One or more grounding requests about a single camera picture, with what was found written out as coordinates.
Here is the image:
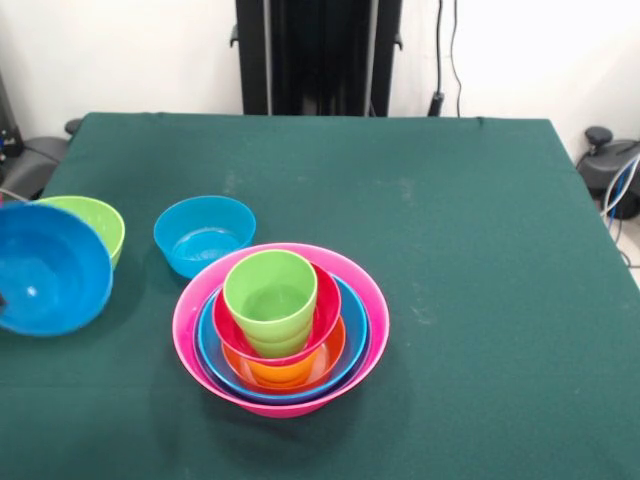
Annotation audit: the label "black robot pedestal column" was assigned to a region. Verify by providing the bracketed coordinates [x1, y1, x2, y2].
[229, 0, 404, 117]

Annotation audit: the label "large light blue bowl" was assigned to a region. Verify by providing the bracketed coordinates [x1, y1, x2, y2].
[197, 274, 370, 405]

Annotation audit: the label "orange bowl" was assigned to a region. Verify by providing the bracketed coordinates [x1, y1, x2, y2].
[221, 315, 347, 394]

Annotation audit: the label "small dark blue bowl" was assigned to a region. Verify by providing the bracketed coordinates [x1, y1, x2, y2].
[0, 202, 115, 337]

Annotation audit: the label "black hanging cable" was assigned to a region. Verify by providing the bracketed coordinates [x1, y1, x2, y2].
[428, 0, 462, 117]

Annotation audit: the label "black equipment rack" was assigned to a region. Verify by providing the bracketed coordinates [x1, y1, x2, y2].
[0, 74, 21, 171]

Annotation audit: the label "small crimson bowl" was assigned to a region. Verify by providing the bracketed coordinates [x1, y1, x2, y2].
[211, 264, 343, 366]

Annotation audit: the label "large pink bowl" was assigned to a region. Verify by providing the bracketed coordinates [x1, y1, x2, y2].
[172, 242, 391, 419]

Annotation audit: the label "large green bowl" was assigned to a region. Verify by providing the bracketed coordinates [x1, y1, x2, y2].
[37, 195, 126, 271]

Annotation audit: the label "green cup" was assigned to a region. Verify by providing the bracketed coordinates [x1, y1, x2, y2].
[222, 250, 319, 359]

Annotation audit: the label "orange cup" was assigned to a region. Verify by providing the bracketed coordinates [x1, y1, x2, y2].
[245, 349, 322, 387]

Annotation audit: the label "translucent blue ribbed bowl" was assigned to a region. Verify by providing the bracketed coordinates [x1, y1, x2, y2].
[153, 195, 257, 280]

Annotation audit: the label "blue and white cables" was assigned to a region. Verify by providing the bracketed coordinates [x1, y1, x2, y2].
[602, 154, 640, 221]

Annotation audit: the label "dark green table cloth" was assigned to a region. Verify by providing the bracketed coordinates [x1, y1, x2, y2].
[0, 112, 640, 480]

